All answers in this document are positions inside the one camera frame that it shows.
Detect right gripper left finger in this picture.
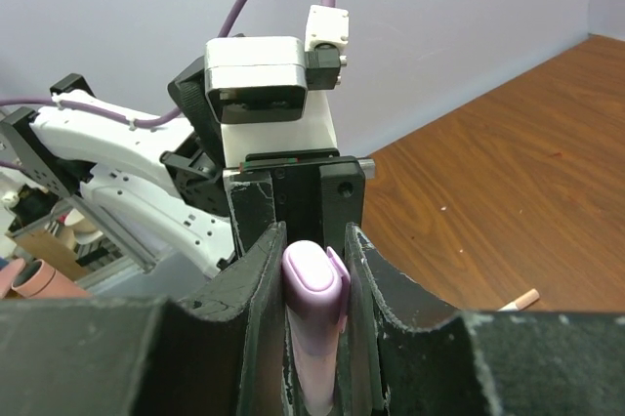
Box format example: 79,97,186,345
1,224,286,415

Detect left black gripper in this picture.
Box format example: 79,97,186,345
223,154,375,258

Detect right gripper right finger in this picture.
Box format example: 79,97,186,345
343,225,624,415

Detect purple eraser cap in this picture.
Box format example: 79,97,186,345
281,240,351,356

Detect white pink pen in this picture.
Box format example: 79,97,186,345
499,289,540,312

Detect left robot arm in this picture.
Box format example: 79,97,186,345
1,44,365,276

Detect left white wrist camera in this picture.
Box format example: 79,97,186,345
204,5,350,167

